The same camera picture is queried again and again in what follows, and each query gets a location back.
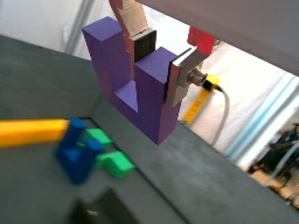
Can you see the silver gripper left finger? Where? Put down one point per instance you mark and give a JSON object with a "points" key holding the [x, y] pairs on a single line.
{"points": [[138, 35]]}

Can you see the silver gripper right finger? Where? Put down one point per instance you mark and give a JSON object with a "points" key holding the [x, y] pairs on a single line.
{"points": [[185, 66]]}

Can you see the purple U-shaped block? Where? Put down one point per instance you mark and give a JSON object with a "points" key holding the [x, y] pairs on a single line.
{"points": [[133, 86]]}

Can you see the black angled fixture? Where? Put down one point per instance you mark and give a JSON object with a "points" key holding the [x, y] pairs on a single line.
{"points": [[106, 210]]}

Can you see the yellow measuring tape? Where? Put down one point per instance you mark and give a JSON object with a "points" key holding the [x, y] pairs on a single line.
{"points": [[201, 97]]}

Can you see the green stepped block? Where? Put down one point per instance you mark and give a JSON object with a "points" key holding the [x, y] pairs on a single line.
{"points": [[113, 160]]}

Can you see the blue U-shaped block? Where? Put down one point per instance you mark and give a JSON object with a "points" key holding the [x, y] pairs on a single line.
{"points": [[76, 152]]}

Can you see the yellow long block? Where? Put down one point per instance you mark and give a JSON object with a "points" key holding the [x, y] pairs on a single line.
{"points": [[30, 131]]}

